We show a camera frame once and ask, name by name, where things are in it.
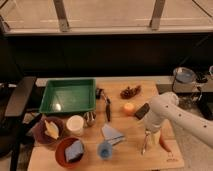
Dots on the pale gripper body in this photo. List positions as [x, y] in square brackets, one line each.
[155, 137]

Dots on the silver metal fork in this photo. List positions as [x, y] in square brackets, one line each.
[147, 134]

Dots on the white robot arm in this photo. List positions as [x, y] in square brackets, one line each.
[165, 106]

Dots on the blue plastic cup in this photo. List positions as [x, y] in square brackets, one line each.
[104, 150]

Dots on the white cup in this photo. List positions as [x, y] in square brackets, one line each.
[75, 124]

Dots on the orange carrot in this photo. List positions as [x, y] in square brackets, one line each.
[163, 143]

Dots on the black rectangular block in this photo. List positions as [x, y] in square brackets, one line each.
[140, 113]

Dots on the orange round fruit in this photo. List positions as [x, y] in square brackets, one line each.
[128, 108]

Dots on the blue folded cloth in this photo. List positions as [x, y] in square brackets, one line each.
[112, 135]

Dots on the wooden board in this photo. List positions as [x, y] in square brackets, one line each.
[126, 155]

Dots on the dark red grape bunch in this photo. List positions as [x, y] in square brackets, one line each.
[130, 92]

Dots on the silver pan with blue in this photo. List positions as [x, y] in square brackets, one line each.
[184, 75]

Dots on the red bowl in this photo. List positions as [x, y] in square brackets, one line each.
[60, 153]

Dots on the blue sponge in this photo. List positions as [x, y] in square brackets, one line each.
[74, 151]

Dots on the green plastic tray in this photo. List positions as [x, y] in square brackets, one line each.
[68, 96]

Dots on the yellow banana toy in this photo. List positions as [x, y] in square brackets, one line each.
[52, 129]

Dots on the purple bowl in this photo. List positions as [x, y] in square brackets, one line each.
[40, 134]

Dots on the black chair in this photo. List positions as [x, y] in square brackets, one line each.
[12, 128]

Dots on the black handled tool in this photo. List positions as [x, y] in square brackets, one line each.
[101, 94]

